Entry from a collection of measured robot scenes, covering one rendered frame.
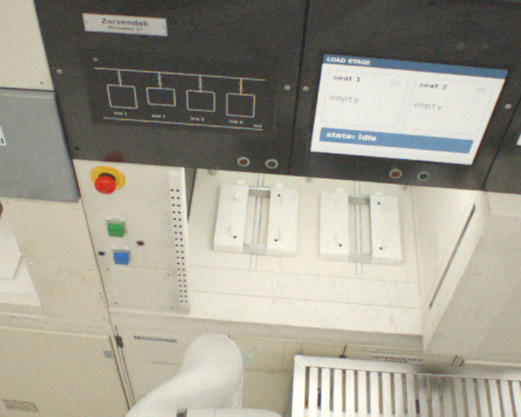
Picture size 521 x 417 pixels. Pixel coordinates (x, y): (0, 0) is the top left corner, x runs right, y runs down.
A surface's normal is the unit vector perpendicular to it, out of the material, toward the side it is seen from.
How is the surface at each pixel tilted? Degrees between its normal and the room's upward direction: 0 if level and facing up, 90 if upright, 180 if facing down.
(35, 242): 90
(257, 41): 90
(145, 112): 90
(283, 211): 0
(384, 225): 0
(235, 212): 0
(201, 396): 66
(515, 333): 90
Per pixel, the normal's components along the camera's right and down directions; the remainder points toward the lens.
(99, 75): -0.07, 0.78
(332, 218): 0.04, -0.62
